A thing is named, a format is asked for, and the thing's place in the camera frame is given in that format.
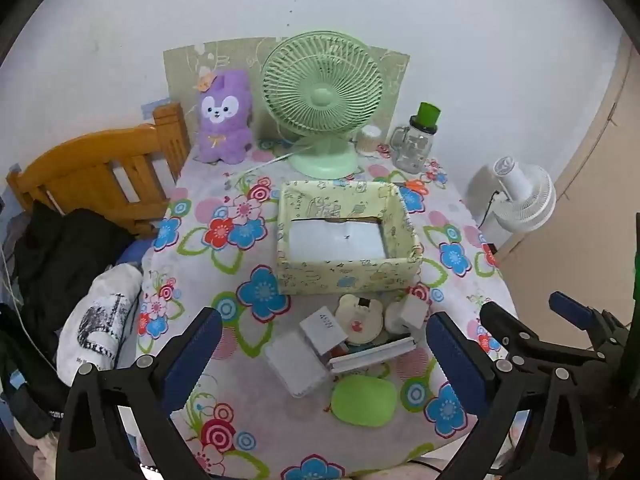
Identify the white remote control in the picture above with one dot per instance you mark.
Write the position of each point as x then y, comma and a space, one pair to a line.
372, 355

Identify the white standing fan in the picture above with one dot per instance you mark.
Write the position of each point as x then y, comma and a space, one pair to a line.
525, 195

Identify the clear plastic box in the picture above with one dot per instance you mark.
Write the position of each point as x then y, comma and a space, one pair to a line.
295, 365

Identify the white printed bag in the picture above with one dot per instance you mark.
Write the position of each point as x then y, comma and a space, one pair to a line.
100, 320

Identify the green desk fan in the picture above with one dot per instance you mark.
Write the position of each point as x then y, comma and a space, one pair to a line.
322, 97

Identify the glass mug jar green lid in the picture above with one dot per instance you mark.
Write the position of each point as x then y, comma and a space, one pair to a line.
415, 150

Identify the black bag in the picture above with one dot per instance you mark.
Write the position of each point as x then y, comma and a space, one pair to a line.
25, 385

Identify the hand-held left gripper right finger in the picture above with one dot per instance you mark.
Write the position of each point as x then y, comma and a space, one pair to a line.
457, 360

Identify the purple plush toy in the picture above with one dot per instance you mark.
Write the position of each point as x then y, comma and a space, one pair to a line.
222, 120

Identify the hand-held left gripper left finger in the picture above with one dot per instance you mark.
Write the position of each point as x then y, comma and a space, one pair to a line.
192, 360

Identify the green rounded case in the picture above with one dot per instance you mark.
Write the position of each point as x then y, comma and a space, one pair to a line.
364, 402

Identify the blue cloth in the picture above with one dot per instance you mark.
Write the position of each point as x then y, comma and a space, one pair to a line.
134, 251

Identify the black clothing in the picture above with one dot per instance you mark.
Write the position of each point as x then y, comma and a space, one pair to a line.
65, 260

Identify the floral tablecloth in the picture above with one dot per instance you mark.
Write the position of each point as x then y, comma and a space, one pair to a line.
260, 430

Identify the yellow printed storage box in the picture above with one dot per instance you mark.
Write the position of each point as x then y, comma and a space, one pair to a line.
345, 275

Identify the white round case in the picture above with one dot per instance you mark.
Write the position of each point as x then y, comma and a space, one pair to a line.
394, 321

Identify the bear-shaped round mirror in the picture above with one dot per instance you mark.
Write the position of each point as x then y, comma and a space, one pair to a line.
357, 317

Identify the blue paper piece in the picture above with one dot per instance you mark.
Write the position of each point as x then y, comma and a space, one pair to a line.
155, 104

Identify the beige printed board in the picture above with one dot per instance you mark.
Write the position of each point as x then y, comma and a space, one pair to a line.
225, 55

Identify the white cube charger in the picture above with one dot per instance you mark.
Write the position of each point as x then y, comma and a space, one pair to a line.
415, 310

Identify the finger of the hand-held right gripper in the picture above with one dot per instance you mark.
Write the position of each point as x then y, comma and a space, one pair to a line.
540, 342
570, 307

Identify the beige wooden door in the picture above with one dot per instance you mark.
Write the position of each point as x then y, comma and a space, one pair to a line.
590, 185

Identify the cotton swab container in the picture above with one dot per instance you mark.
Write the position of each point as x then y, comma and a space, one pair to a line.
368, 141

